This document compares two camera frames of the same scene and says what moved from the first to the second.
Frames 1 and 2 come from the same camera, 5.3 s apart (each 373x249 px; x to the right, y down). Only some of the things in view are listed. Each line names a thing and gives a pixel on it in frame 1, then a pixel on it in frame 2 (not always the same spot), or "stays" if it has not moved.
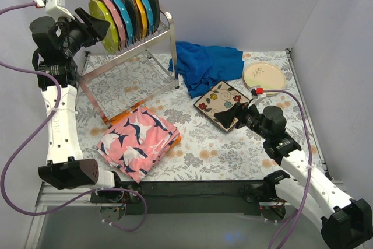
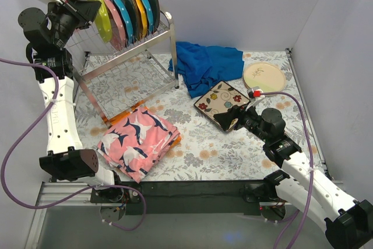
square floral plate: (221, 98) stays
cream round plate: (266, 76) stays
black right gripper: (239, 115) stays
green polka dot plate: (111, 37) → (102, 20)
